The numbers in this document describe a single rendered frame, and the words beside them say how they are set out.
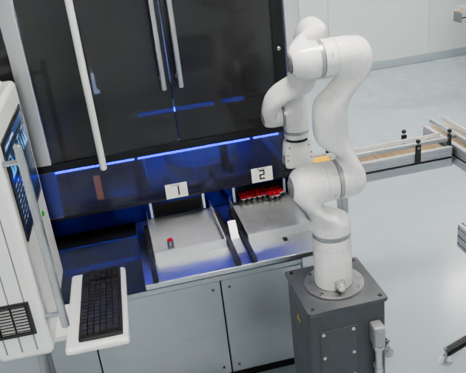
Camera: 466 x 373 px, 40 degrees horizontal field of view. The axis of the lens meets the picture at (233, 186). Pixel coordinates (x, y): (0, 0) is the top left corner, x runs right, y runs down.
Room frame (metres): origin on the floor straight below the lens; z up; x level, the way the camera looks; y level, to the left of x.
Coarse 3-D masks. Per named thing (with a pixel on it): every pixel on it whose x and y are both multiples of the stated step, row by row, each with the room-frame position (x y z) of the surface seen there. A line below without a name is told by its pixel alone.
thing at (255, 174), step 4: (260, 168) 2.27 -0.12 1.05; (264, 168) 2.27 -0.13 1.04; (268, 168) 2.27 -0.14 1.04; (252, 172) 2.26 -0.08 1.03; (256, 172) 2.26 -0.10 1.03; (260, 172) 2.26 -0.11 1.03; (268, 172) 2.27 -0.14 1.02; (252, 176) 2.26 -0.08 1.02; (256, 176) 2.26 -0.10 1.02; (264, 176) 2.27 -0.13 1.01; (268, 176) 2.27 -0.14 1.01; (272, 176) 2.27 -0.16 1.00; (252, 180) 2.26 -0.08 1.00; (256, 180) 2.26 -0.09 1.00; (260, 180) 2.26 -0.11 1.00; (264, 180) 2.27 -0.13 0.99; (268, 180) 2.27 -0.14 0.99
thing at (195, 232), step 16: (208, 208) 2.30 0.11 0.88; (160, 224) 2.21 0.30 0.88; (176, 224) 2.19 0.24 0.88; (192, 224) 2.18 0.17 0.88; (208, 224) 2.16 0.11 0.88; (160, 240) 2.08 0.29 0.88; (176, 240) 2.07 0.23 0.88; (192, 240) 2.06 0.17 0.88; (208, 240) 2.04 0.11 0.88; (224, 240) 1.97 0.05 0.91; (160, 256) 1.94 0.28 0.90; (176, 256) 1.95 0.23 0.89
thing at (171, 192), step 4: (172, 184) 2.21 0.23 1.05; (176, 184) 2.21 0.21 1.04; (180, 184) 2.21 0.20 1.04; (184, 184) 2.22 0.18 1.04; (168, 188) 2.20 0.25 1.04; (172, 188) 2.21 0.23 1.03; (176, 188) 2.21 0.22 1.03; (180, 188) 2.21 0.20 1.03; (184, 188) 2.21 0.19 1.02; (168, 192) 2.20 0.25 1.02; (172, 192) 2.21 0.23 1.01; (176, 192) 2.21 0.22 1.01; (180, 192) 2.21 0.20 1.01; (184, 192) 2.21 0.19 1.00; (168, 196) 2.20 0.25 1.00; (172, 196) 2.21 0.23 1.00; (176, 196) 2.21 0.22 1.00; (180, 196) 2.21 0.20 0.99
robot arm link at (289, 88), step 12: (288, 72) 1.88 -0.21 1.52; (276, 84) 1.94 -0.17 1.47; (288, 84) 1.89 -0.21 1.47; (300, 84) 1.86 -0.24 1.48; (312, 84) 1.87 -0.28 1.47; (276, 96) 1.91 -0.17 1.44; (288, 96) 1.89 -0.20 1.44; (300, 96) 1.89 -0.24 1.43; (264, 108) 1.94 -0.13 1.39; (276, 108) 1.90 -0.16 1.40; (264, 120) 1.96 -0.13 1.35; (276, 120) 1.95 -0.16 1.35
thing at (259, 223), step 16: (288, 192) 2.36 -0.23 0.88; (240, 208) 2.27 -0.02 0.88; (256, 208) 2.25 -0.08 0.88; (272, 208) 2.24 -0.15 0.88; (288, 208) 2.22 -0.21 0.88; (240, 224) 2.11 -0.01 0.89; (256, 224) 2.12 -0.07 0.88; (272, 224) 2.10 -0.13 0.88; (288, 224) 2.09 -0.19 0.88; (304, 224) 2.02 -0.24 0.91; (256, 240) 1.99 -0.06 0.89
